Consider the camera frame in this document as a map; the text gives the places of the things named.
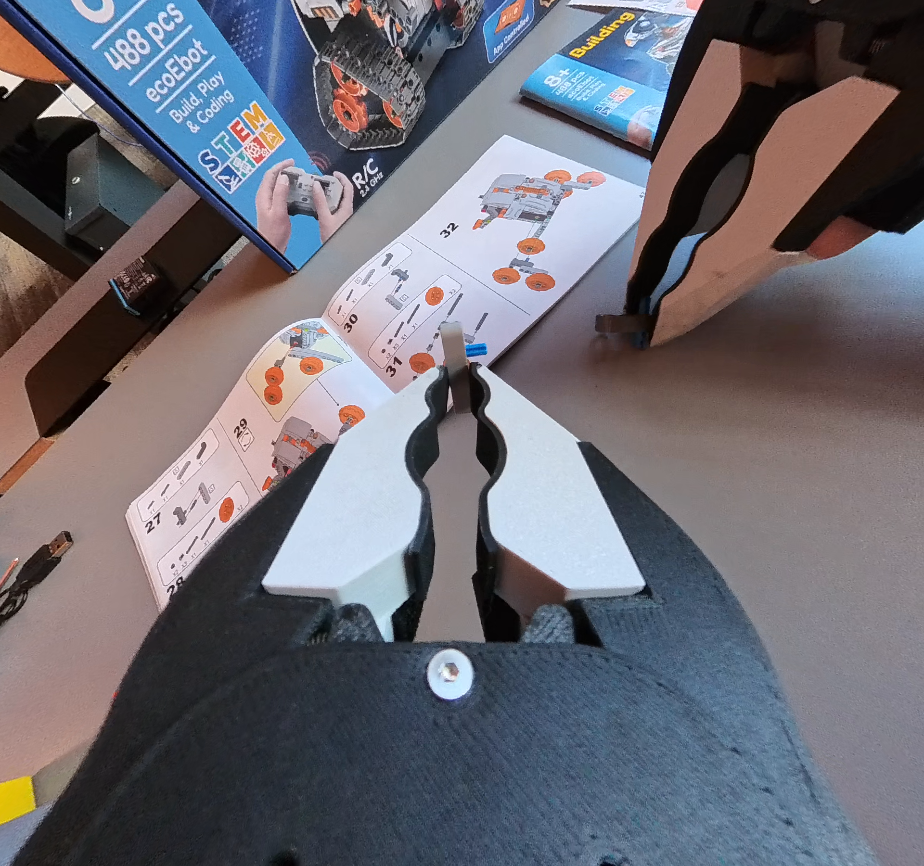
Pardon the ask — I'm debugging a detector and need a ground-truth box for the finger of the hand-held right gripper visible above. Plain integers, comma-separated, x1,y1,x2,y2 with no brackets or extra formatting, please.
648,74,902,346
623,36,784,322

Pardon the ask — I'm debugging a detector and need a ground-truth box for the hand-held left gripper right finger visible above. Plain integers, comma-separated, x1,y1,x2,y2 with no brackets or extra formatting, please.
471,363,647,643

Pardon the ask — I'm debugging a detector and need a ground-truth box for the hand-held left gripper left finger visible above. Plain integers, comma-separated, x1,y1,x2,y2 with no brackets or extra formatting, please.
260,367,443,643

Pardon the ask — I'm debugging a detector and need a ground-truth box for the grey straight building beam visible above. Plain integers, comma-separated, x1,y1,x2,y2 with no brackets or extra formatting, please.
440,321,474,416

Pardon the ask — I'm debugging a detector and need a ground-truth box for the grey desk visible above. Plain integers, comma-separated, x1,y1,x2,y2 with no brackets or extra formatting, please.
0,0,924,831

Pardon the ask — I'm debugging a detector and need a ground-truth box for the neighbouring desk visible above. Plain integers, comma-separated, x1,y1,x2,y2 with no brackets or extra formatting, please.
0,180,290,477

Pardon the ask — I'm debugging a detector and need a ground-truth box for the blue building manual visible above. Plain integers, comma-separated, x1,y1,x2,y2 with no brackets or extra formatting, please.
520,9,697,154

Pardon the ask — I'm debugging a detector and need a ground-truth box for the open white instruction booklet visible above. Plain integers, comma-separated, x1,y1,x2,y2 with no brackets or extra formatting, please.
126,133,645,611

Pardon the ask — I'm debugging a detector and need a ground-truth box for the small black power adapter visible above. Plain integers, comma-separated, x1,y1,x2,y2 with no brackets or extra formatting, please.
108,258,173,316

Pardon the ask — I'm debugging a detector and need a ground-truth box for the dark metal box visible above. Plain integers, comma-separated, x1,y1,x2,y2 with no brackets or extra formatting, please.
64,136,174,238

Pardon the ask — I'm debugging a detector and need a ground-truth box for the yellow plastic container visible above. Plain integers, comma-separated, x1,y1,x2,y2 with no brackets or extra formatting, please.
0,776,39,825

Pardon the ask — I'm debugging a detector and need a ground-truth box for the blue robot kit box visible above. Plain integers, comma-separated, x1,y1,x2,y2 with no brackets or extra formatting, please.
0,0,573,275

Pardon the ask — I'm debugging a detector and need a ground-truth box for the curved wooden board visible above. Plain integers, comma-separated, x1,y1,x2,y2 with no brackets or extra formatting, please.
0,14,73,85

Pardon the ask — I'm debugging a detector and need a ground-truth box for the black usb cable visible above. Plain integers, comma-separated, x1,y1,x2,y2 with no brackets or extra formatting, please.
0,530,75,625

